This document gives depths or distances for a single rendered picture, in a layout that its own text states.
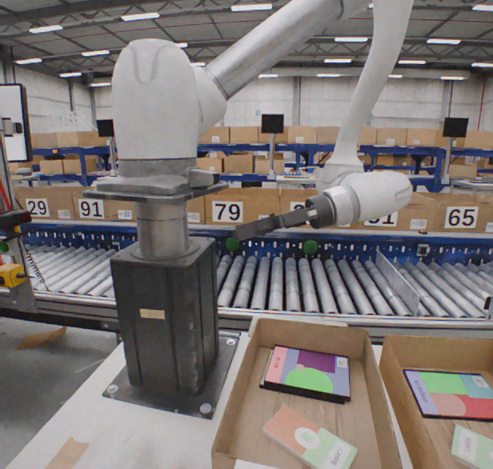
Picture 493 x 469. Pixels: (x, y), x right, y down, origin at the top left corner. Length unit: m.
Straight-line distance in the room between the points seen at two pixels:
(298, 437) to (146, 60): 0.73
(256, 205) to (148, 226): 0.95
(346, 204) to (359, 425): 0.45
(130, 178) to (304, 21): 0.56
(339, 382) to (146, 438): 0.42
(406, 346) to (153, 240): 0.65
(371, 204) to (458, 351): 0.44
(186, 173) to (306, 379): 0.52
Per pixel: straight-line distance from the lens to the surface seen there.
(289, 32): 0.81
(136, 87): 0.55
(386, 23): 0.74
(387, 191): 0.68
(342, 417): 0.71
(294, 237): 1.44
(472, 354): 0.91
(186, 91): 0.56
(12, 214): 1.20
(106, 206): 1.76
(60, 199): 1.93
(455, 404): 0.81
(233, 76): 0.76
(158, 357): 0.68
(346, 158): 0.80
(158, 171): 0.53
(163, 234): 0.58
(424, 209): 1.63
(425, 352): 0.86
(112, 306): 1.16
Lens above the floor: 1.28
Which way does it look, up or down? 15 degrees down
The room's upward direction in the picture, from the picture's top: straight up
